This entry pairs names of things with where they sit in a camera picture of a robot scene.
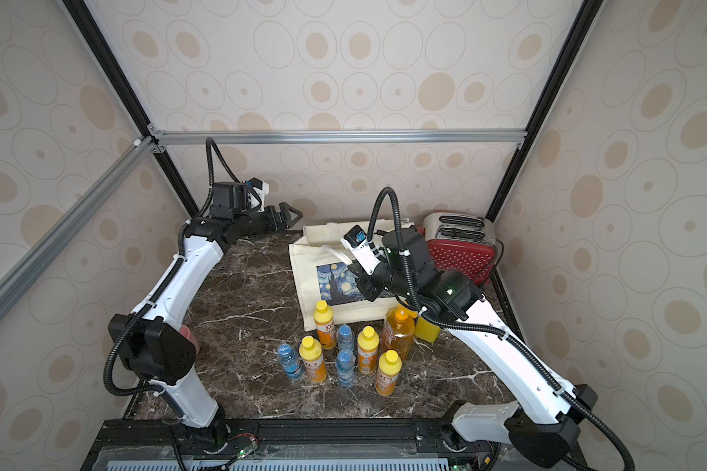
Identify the orange dish soap pump bottle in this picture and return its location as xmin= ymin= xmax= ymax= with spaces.
xmin=381 ymin=306 xmax=416 ymax=361

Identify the cream starry night shopping bag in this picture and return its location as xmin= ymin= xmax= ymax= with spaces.
xmin=289 ymin=223 xmax=398 ymax=331

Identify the yellow dish soap pump bottle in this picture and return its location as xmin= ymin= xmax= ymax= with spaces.
xmin=414 ymin=317 xmax=441 ymax=343

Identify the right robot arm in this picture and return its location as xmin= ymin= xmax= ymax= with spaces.
xmin=342 ymin=186 xmax=636 ymax=470

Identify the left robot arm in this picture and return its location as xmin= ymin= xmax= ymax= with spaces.
xmin=102 ymin=137 xmax=302 ymax=430

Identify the yellow cap juice bottle middle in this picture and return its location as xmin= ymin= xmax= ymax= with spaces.
xmin=357 ymin=326 xmax=379 ymax=375

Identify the yellow cap juice bottle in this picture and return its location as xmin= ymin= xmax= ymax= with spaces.
xmin=357 ymin=326 xmax=379 ymax=375
xmin=375 ymin=349 xmax=403 ymax=396
xmin=313 ymin=299 xmax=337 ymax=349
xmin=299 ymin=336 xmax=327 ymax=383

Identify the yellow cap juice bottle rear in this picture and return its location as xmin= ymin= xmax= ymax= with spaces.
xmin=313 ymin=299 xmax=337 ymax=349

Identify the blue cap water bottle rear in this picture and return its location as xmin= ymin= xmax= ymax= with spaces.
xmin=337 ymin=325 xmax=355 ymax=352

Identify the blue cap water bottle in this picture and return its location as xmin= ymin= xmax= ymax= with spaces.
xmin=335 ymin=349 xmax=355 ymax=388
xmin=337 ymin=325 xmax=355 ymax=352
xmin=278 ymin=343 xmax=304 ymax=380

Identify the blue cap water bottle front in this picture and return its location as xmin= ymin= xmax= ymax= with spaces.
xmin=335 ymin=349 xmax=355 ymax=388

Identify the yellow cap juice bottle right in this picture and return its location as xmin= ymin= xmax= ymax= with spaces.
xmin=375 ymin=349 xmax=403 ymax=396

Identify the yellow cap juice bottle left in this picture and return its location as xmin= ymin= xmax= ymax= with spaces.
xmin=299 ymin=336 xmax=327 ymax=383

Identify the red white toaster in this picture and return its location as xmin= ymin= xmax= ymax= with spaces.
xmin=423 ymin=212 xmax=505 ymax=286

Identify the blue cap water bottle left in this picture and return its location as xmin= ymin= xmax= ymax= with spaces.
xmin=278 ymin=343 xmax=304 ymax=380

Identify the pink plastic cup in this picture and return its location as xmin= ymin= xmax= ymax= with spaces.
xmin=179 ymin=325 xmax=200 ymax=354

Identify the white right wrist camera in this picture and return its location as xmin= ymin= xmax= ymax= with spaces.
xmin=340 ymin=225 xmax=384 ymax=276

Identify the silver horizontal frame bar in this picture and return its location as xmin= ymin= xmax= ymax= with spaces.
xmin=154 ymin=129 xmax=526 ymax=145

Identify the black left frame post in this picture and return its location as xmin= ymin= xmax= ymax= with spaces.
xmin=60 ymin=0 xmax=198 ymax=217

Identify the black frame post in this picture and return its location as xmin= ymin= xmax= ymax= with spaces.
xmin=486 ymin=0 xmax=605 ymax=222
xmin=60 ymin=0 xmax=198 ymax=217

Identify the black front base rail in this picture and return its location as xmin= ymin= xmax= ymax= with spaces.
xmin=81 ymin=416 xmax=590 ymax=471

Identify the silver diagonal frame bar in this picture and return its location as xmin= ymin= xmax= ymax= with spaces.
xmin=0 ymin=137 xmax=154 ymax=322

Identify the black right frame post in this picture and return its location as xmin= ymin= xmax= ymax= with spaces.
xmin=486 ymin=0 xmax=605 ymax=222

